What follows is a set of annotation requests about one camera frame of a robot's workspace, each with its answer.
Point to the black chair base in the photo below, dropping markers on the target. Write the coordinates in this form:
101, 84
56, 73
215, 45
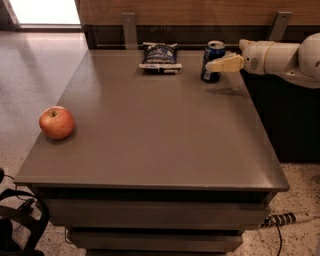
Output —
8, 247

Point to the blue pepsi can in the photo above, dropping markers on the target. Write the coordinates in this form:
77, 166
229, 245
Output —
213, 50

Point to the metal bracket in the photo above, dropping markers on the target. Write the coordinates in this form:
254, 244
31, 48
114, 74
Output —
279, 26
129, 30

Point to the right metal bracket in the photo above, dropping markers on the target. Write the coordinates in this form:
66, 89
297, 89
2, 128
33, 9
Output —
279, 26

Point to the blue chip bag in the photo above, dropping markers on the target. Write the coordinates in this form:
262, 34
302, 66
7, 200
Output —
160, 58

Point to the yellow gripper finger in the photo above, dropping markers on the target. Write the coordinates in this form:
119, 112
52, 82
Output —
231, 62

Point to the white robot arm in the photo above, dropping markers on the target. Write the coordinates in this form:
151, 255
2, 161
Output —
298, 64

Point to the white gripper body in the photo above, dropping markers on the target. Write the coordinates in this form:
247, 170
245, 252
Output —
254, 57

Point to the left metal bracket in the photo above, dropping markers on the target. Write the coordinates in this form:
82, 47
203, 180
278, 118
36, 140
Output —
129, 30

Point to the grey drawer cabinet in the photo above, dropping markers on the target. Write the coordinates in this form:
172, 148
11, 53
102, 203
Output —
157, 164

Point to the red apple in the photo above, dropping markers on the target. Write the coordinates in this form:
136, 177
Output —
57, 122

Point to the white power strip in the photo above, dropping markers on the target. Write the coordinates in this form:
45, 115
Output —
286, 218

